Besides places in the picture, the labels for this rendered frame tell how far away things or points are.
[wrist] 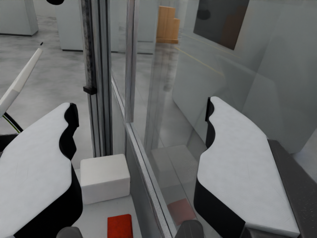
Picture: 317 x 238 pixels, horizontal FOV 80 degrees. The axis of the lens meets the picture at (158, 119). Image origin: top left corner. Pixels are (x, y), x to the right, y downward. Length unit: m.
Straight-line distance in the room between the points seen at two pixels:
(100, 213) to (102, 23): 0.64
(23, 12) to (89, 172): 7.07
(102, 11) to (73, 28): 5.13
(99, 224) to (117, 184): 0.13
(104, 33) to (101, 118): 0.33
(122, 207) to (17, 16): 7.23
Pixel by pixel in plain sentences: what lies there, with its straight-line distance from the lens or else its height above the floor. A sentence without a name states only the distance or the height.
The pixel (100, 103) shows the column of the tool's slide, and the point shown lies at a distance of 0.79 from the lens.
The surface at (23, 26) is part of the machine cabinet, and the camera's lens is 7.66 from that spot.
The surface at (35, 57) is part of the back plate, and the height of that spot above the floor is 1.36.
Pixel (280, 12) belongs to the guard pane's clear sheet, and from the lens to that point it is 0.23.
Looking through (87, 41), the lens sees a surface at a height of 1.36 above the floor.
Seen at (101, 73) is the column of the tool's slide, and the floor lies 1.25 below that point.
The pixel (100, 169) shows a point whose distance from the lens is 0.74.
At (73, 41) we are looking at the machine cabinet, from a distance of 5.90.
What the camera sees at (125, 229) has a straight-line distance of 0.71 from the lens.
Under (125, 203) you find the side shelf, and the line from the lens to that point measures 0.78.
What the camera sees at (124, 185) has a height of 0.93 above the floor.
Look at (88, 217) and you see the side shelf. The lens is 0.76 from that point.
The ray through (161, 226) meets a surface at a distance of 0.58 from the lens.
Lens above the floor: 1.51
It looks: 32 degrees down
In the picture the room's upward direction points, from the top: 8 degrees clockwise
